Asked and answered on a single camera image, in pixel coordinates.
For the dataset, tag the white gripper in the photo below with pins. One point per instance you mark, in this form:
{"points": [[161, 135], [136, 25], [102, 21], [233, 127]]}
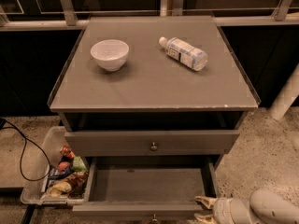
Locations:
{"points": [[221, 209]]}

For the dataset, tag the grey drawer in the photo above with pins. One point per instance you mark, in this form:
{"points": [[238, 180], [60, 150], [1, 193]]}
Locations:
{"points": [[151, 143], [150, 188]]}

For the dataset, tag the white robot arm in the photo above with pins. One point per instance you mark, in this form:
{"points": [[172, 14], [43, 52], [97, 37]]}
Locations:
{"points": [[261, 207]]}

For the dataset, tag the grey drawer cabinet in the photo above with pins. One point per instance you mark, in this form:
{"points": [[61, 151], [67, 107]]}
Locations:
{"points": [[152, 91]]}

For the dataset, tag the grey top drawer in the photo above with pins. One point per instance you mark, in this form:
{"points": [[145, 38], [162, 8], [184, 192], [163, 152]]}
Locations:
{"points": [[151, 143]]}

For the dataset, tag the brown snack bag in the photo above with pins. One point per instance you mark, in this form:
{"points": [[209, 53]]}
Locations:
{"points": [[73, 182]]}

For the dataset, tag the green snack packet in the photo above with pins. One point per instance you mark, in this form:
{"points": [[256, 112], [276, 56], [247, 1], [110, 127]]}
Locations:
{"points": [[78, 165]]}

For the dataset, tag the white pole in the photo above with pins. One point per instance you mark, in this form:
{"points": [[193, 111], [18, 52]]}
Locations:
{"points": [[286, 96]]}

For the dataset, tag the clear plastic storage bin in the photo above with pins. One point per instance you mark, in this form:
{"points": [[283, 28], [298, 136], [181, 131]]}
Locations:
{"points": [[34, 191]]}

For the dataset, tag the clear plastic water bottle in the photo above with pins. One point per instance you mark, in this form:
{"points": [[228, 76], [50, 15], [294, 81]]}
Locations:
{"points": [[183, 52]]}

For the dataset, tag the red snack packet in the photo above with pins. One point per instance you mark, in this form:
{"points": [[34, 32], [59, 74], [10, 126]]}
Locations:
{"points": [[67, 152]]}

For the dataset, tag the blue snack packet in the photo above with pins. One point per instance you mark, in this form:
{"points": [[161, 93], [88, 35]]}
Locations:
{"points": [[55, 174]]}

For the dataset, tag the white ceramic bowl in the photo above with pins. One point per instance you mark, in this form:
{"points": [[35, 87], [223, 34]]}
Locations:
{"points": [[110, 55]]}

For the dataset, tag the metal window rail frame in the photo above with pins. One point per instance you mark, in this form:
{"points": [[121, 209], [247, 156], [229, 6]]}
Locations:
{"points": [[72, 14]]}

